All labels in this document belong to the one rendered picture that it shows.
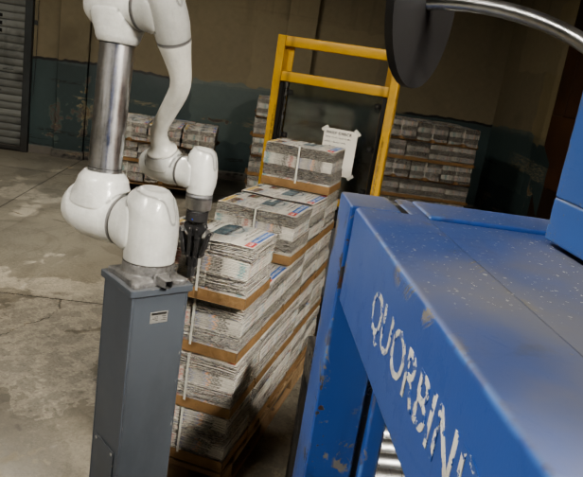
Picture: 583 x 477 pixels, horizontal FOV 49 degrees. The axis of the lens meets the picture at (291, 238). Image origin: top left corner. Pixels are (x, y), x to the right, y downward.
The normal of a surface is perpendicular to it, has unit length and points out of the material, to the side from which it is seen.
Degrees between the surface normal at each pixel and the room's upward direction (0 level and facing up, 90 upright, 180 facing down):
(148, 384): 90
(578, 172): 90
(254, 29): 90
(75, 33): 90
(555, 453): 0
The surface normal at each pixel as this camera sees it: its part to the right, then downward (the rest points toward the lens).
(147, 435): 0.63, 0.29
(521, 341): 0.15, -0.96
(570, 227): -0.99, -0.13
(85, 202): -0.40, 0.07
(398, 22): 0.84, 0.25
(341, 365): 0.06, 0.26
